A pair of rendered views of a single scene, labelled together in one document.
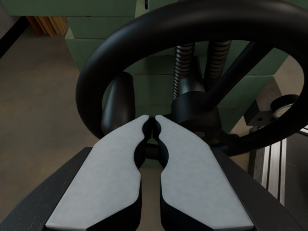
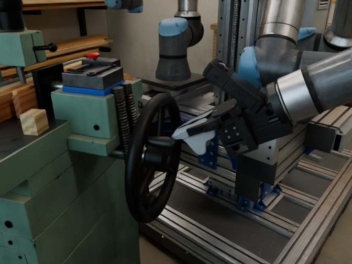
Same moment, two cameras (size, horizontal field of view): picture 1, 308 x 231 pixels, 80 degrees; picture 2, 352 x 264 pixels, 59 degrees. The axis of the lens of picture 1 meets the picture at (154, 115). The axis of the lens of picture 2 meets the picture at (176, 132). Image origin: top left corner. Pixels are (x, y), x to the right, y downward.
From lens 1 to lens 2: 0.54 m
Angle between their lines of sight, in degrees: 59
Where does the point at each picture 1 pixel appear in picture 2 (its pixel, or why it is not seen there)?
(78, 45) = (34, 202)
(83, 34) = (38, 187)
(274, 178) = (185, 223)
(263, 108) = not seen: hidden behind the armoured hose
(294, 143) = not seen: hidden behind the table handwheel
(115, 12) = (56, 153)
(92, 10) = (44, 161)
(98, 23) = (47, 169)
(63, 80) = not seen: outside the picture
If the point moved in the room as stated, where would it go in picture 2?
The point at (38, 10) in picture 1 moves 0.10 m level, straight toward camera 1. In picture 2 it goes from (9, 186) to (70, 178)
